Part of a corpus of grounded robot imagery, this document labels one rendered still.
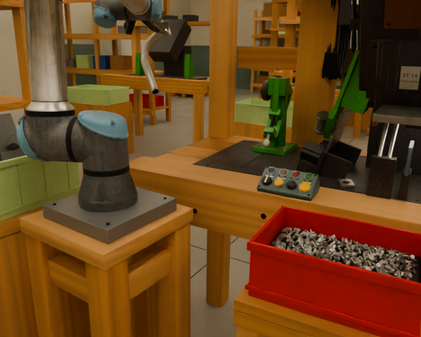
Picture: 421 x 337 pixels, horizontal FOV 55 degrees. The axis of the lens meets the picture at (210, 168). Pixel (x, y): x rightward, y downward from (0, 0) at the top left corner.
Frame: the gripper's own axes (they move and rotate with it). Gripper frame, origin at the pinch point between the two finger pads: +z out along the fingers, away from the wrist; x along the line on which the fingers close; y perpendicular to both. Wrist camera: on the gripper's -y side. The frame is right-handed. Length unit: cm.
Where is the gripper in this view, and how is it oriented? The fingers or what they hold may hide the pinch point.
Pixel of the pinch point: (162, 29)
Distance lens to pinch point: 168.7
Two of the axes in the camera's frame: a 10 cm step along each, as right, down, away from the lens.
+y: 8.0, -4.3, -4.1
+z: 5.4, 2.2, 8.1
